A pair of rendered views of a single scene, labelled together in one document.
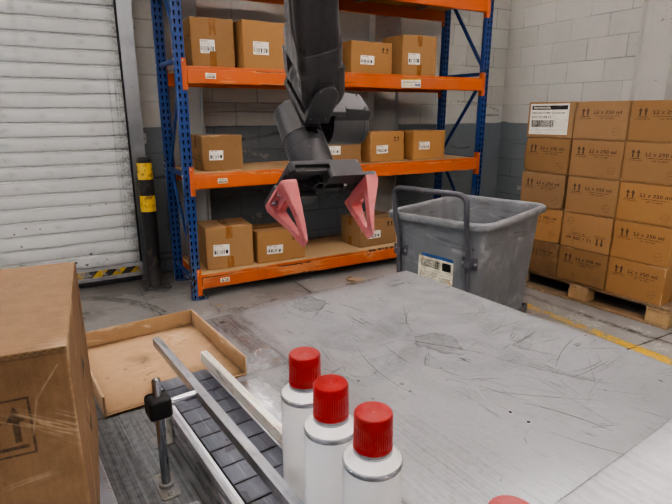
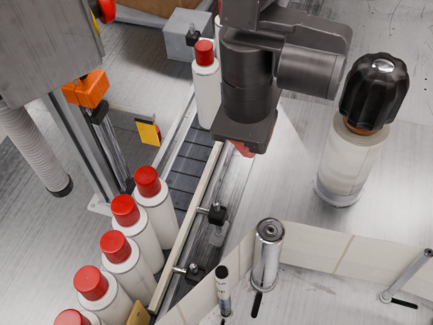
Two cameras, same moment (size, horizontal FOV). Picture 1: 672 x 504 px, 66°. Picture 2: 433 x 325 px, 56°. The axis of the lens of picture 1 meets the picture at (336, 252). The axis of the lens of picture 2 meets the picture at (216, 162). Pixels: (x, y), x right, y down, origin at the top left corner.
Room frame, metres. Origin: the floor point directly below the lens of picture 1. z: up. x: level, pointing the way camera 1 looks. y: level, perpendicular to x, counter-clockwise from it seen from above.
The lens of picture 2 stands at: (-0.05, -0.59, 1.55)
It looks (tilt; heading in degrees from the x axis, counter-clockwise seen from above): 55 degrees down; 57
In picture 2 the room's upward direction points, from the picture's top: 5 degrees counter-clockwise
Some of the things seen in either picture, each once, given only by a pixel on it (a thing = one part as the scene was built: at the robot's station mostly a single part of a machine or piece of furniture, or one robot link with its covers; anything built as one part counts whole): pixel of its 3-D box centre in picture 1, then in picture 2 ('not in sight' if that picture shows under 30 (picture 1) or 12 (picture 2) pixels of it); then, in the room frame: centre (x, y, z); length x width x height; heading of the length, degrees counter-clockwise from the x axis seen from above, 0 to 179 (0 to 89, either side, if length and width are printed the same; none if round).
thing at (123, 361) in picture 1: (155, 354); not in sight; (0.95, 0.37, 0.85); 0.30 x 0.26 x 0.04; 35
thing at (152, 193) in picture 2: not in sight; (157, 209); (0.04, -0.28, 0.98); 0.05 x 0.05 x 0.20
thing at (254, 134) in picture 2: not in sight; (247, 95); (0.17, -0.34, 1.21); 0.10 x 0.07 x 0.07; 35
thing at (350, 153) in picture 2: not in sight; (356, 137); (0.36, -0.39, 1.03); 0.09 x 0.09 x 0.30
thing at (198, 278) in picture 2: not in sight; (187, 275); (0.03, -0.36, 0.89); 0.06 x 0.03 x 0.12; 125
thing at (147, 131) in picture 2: not in sight; (147, 131); (0.08, -0.22, 1.09); 0.03 x 0.01 x 0.06; 125
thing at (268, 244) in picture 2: not in sight; (266, 257); (0.13, -0.44, 0.97); 0.05 x 0.05 x 0.19
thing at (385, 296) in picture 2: not in sight; (404, 278); (0.26, -0.58, 0.97); 0.02 x 0.02 x 0.19
